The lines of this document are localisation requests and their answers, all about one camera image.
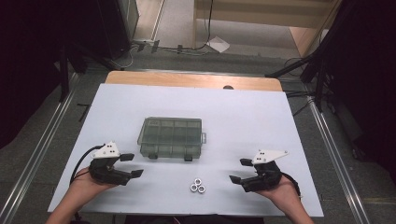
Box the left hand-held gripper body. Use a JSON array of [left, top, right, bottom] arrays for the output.
[[89, 141, 134, 187]]

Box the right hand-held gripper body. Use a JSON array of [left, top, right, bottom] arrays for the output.
[[241, 149, 289, 192]]

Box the clear grey compartment box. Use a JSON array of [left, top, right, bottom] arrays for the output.
[[136, 117, 207, 161]]

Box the person's right hand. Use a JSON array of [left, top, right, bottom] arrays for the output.
[[255, 175, 303, 208]]

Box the person's left hand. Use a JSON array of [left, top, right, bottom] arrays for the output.
[[68, 166, 117, 203]]

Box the white table sheet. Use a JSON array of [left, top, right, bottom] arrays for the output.
[[47, 83, 325, 217]]

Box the person's dark clothing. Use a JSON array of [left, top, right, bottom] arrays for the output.
[[124, 214, 265, 224]]

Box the white paper sheet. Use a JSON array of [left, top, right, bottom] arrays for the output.
[[205, 35, 231, 53]]

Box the black metal stand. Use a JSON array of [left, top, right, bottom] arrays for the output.
[[264, 0, 354, 113]]

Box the dark cabinet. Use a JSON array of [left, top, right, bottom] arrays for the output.
[[96, 0, 140, 61]]

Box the light wooden furniture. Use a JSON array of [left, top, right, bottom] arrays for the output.
[[191, 0, 344, 58]]

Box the left hand-held gripper black cable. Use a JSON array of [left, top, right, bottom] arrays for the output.
[[69, 144, 106, 185]]

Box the hand-held gripper black cable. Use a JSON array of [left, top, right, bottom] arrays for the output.
[[69, 144, 106, 185], [281, 172, 303, 198]]

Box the right hand-held gripper black cable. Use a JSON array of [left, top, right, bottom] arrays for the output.
[[281, 172, 303, 198]]

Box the metal floor rail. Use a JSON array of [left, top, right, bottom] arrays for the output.
[[306, 95, 372, 224], [0, 73, 80, 224]]

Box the black metal post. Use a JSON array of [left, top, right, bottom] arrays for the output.
[[59, 46, 71, 103]]

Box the thin black hanging cable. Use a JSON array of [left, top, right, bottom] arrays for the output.
[[155, 0, 216, 53]]

